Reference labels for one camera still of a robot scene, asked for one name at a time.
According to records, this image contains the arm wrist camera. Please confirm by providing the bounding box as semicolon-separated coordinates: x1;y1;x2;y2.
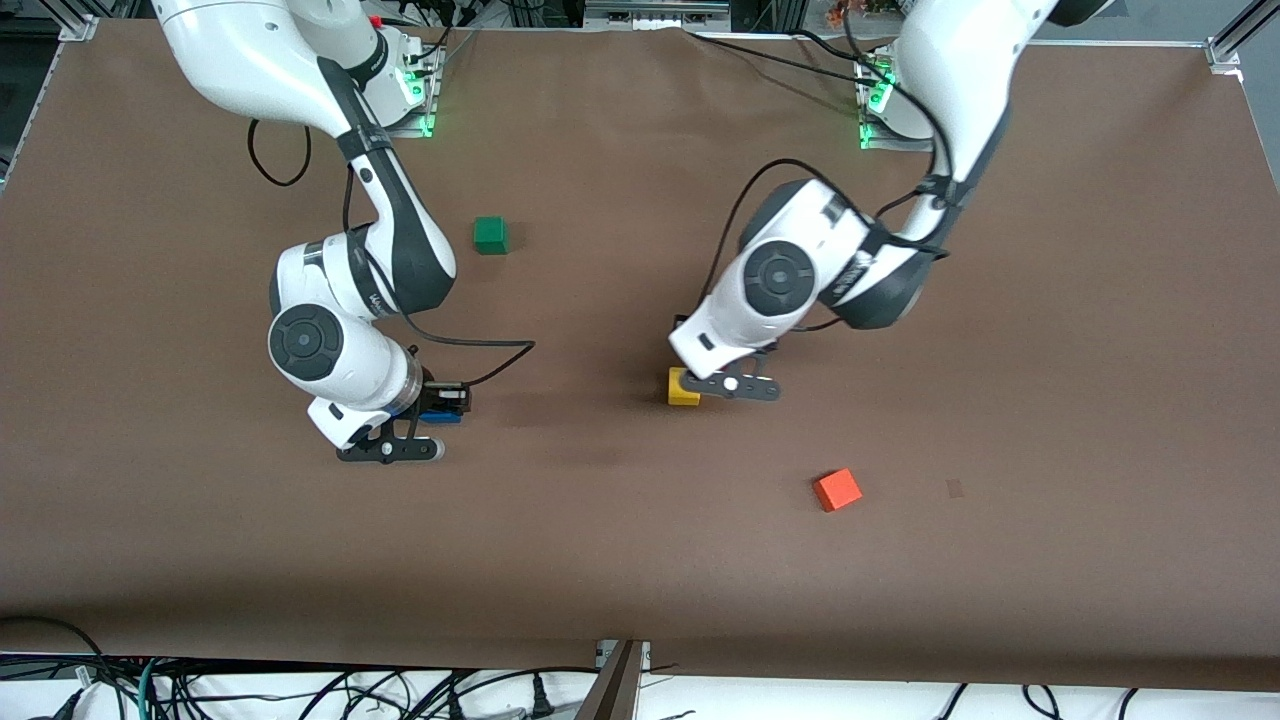
336;432;447;465
684;368;782;404

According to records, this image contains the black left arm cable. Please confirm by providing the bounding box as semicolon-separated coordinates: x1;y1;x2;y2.
697;0;956;333

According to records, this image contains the metal table edge bracket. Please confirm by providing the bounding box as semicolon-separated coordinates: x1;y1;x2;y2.
596;639;652;673

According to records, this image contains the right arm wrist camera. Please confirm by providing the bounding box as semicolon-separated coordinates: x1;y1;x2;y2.
336;432;447;465

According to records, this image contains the orange wooden block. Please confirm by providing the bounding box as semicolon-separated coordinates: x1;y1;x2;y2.
813;468;863;513

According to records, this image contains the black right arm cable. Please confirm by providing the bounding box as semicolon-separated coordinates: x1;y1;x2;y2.
247;118;537;389

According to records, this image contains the black floor cable loop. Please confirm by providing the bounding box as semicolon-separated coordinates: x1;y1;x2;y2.
0;615;106;683

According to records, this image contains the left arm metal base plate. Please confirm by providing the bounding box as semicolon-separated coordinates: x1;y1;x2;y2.
857;45;936;151

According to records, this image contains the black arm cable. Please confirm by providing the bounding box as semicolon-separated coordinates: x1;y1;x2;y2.
247;118;537;389
697;0;956;333

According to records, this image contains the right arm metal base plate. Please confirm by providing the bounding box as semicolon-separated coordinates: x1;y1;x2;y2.
380;28;444;139

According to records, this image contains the brown paper table cover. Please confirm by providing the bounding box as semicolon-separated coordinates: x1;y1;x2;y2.
0;18;1280;693

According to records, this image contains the grey metal device box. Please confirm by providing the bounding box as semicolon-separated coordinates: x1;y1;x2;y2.
584;0;732;31

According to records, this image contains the long black base cable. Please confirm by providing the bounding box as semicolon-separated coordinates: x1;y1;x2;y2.
685;30;889;91

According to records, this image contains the dark diagonal support beam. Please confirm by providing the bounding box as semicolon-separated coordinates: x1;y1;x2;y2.
574;640;643;720

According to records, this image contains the short black base cable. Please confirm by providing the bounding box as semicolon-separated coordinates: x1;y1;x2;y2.
795;28;879;65

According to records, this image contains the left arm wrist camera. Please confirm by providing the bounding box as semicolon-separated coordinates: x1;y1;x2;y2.
684;368;782;404

